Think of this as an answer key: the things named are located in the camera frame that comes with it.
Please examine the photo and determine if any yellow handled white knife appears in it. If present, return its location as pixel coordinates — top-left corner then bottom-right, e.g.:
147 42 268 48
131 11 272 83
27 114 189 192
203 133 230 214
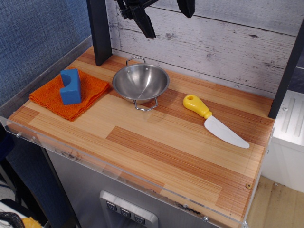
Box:
183 95 250 149

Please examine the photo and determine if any stainless steel pot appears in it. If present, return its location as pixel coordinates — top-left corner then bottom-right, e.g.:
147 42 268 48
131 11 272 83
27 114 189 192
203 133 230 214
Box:
112 57 170 112

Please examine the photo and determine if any grey dispenser button panel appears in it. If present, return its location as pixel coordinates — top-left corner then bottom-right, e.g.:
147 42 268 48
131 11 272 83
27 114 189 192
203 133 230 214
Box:
99 190 159 228

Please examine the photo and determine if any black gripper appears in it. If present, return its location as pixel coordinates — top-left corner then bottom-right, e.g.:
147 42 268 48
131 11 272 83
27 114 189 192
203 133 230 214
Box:
116 0 196 39

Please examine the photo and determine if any clear acrylic edge guard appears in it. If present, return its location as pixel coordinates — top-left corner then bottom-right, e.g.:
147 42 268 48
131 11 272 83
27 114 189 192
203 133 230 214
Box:
1 104 274 228

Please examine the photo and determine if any black right vertical post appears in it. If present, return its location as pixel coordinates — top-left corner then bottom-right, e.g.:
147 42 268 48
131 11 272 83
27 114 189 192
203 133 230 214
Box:
268 20 304 119

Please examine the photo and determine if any blue wooden block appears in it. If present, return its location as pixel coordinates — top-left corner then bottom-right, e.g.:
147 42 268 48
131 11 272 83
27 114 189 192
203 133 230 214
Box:
60 69 81 105

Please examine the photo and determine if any orange cloth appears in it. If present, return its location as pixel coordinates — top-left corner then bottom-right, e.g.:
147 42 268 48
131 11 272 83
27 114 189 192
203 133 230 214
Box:
29 70 110 121

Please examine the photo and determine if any white side cabinet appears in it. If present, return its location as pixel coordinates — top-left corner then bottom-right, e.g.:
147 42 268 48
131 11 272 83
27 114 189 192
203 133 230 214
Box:
261 90 304 192

